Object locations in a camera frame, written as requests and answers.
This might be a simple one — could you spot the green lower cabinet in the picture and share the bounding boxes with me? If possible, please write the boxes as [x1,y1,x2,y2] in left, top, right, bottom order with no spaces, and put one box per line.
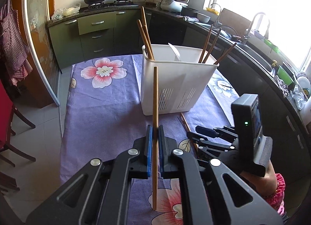
[47,9,146,70]

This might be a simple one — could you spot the steel double sink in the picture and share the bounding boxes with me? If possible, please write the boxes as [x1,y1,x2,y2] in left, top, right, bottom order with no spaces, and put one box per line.
[214,24,273,75]

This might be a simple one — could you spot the wooden chopstick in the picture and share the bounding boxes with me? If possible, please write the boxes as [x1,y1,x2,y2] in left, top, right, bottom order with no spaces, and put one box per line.
[137,19,153,60]
[214,43,237,65]
[151,67,159,210]
[180,113,199,153]
[143,25,155,60]
[141,6,148,28]
[202,28,222,64]
[198,24,213,63]

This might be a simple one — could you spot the tall steel faucet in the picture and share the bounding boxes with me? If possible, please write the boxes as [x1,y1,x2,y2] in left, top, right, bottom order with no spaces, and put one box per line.
[243,12,271,45]

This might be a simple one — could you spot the white bowl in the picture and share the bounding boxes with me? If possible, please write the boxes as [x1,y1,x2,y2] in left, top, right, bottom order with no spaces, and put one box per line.
[197,12,211,23]

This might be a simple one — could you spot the gas stove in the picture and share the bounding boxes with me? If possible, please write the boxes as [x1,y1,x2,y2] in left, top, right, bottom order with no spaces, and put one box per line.
[85,0,135,10]

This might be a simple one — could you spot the purple floral tablecloth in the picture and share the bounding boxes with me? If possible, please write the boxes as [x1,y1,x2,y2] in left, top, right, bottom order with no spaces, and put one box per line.
[59,53,243,225]

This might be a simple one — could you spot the black inner pot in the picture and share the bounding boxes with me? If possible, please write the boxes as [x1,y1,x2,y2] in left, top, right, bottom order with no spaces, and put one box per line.
[181,7,200,18]

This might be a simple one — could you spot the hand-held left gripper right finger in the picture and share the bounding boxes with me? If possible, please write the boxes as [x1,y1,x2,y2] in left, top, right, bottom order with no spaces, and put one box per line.
[158,125,283,225]

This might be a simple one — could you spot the wooden cutting board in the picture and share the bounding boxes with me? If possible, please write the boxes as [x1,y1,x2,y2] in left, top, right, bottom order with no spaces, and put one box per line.
[220,8,246,27]

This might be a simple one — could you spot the green plastic bowl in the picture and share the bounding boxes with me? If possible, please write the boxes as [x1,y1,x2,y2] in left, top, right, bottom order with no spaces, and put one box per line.
[277,65,296,87]

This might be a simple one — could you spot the green plastic container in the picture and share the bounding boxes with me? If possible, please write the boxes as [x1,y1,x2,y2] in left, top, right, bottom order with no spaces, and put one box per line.
[264,38,280,52]

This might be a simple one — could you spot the checkered apron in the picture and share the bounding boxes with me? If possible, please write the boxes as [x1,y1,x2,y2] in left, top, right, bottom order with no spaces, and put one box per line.
[0,0,33,87]

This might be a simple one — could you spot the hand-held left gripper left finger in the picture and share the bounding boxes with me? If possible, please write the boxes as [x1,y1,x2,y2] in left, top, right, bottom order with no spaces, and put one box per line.
[25,125,153,225]

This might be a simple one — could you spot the clear plastic spoon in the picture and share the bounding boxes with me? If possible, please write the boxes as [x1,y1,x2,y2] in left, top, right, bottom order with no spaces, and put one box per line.
[168,43,182,61]

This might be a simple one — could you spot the white plates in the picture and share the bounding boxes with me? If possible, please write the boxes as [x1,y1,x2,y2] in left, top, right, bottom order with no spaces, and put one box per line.
[296,73,311,97]

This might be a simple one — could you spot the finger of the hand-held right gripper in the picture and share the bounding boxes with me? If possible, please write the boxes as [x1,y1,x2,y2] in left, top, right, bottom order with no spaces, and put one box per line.
[187,131,235,160]
[196,125,238,141]

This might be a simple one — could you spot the crumpled foil wrap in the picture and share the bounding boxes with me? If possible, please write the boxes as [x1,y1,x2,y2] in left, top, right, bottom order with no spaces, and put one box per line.
[274,77,307,109]

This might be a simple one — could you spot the printed glass sliding door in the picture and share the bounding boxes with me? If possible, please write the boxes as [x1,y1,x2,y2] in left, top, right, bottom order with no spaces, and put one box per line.
[22,0,61,107]

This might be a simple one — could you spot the small steel faucet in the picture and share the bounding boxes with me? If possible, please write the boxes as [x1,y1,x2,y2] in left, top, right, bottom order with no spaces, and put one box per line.
[209,3,223,27]

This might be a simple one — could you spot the white plastic bag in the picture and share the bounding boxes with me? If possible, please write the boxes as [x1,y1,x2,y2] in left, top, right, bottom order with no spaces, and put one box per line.
[52,3,81,21]

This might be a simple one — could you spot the person's right forearm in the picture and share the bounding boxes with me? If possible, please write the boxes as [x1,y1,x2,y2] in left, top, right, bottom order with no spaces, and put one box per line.
[243,160,286,216]

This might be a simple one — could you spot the patterned dish rag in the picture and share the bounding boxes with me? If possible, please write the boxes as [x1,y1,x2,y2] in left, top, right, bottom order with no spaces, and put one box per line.
[176,15,198,23]

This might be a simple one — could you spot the red chair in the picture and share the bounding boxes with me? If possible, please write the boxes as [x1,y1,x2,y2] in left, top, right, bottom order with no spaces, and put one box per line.
[0,79,37,191]

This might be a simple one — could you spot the white plastic utensil holder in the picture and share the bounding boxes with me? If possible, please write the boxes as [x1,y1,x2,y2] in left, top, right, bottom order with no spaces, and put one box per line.
[140,44,219,116]

